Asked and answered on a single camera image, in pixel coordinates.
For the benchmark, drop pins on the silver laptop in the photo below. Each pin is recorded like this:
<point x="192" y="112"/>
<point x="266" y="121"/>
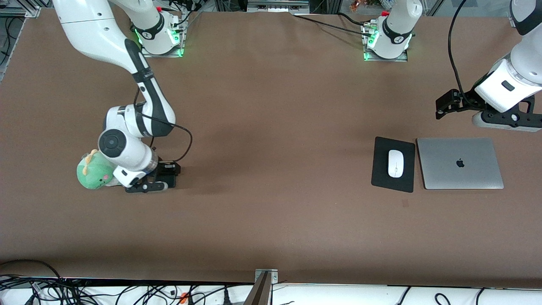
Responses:
<point x="459" y="163"/>

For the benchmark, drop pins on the metal table edge bracket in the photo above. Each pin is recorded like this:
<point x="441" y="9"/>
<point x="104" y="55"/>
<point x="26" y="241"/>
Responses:
<point x="273" y="275"/>

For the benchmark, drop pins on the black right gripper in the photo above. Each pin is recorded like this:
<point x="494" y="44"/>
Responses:
<point x="163" y="171"/>

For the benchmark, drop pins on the aluminium frame rail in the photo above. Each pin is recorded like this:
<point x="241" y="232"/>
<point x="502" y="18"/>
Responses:
<point x="19" y="8"/>

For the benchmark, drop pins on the aluminium frame with sockets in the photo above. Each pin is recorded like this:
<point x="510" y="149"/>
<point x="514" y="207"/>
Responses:
<point x="277" y="5"/>

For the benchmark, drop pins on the white computer mouse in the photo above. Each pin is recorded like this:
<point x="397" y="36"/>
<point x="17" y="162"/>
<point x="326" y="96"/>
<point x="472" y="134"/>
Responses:
<point x="395" y="163"/>

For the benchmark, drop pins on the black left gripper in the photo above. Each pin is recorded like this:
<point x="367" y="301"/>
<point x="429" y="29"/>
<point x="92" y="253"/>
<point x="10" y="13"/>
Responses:
<point x="462" y="103"/>

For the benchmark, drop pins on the aluminium support beam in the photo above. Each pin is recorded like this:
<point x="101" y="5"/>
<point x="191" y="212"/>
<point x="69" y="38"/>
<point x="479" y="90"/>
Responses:
<point x="259" y="292"/>

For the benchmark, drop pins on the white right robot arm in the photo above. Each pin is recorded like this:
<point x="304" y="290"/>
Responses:
<point x="93" y="29"/>

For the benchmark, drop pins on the black mouse pad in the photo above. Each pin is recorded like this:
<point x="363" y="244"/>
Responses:
<point x="380" y="169"/>

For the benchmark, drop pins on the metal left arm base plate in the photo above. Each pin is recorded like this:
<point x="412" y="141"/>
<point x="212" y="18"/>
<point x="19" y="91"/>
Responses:
<point x="383" y="59"/>

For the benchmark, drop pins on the green plush dinosaur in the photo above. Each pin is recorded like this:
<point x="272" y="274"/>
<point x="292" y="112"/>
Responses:
<point x="91" y="173"/>

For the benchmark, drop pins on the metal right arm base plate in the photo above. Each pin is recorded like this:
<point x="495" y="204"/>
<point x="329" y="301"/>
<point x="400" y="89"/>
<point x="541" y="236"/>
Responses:
<point x="163" y="53"/>

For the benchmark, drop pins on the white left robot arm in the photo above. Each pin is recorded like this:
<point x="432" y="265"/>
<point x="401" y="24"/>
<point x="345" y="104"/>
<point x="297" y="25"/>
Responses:
<point x="396" y="25"/>

